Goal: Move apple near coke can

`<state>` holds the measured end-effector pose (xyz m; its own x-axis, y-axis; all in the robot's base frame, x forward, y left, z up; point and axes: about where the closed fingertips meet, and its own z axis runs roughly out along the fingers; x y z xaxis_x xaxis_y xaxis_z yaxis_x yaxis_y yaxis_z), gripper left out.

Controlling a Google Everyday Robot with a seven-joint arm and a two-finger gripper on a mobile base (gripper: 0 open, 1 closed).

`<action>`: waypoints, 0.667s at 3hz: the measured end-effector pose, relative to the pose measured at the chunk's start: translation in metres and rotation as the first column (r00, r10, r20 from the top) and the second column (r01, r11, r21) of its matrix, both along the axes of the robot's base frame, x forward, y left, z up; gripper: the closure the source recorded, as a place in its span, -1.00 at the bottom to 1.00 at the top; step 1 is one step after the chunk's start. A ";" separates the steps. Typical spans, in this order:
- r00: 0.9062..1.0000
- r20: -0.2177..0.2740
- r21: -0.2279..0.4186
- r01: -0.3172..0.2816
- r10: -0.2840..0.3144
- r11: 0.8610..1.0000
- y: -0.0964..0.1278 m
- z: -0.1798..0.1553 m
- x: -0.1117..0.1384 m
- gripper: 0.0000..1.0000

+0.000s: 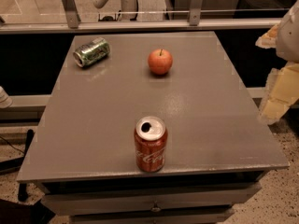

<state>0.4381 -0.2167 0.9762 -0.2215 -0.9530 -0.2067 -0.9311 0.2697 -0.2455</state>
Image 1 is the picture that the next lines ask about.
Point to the green soda can lying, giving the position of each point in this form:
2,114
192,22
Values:
91,52

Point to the metal railing frame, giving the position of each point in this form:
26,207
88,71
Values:
98,16

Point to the white cylinder at left edge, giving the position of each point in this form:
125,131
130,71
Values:
5,100

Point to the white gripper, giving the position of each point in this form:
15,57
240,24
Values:
289,38

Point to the black chair base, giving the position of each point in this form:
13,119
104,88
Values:
14,165

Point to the red apple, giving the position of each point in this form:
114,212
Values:
160,61

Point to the red coke can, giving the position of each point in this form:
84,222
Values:
150,136

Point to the grey cabinet drawer front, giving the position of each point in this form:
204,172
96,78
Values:
136,200

